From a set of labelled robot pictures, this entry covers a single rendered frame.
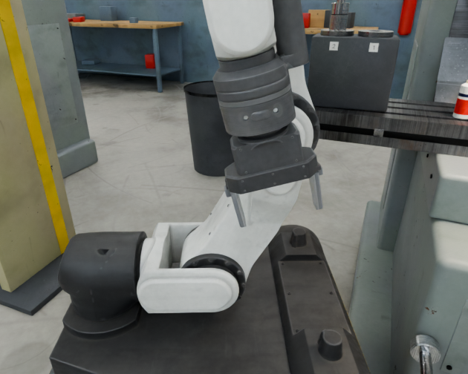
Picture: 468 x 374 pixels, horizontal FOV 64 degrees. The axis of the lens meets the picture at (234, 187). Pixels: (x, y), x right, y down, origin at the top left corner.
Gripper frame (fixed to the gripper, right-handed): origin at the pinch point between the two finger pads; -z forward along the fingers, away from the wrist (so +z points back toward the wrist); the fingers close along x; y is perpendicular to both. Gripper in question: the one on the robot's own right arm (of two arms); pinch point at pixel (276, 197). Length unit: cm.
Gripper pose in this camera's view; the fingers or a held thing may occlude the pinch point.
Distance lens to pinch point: 51.5
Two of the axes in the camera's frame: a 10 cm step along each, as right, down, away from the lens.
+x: 9.7, -2.3, -0.6
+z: -2.3, -8.6, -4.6
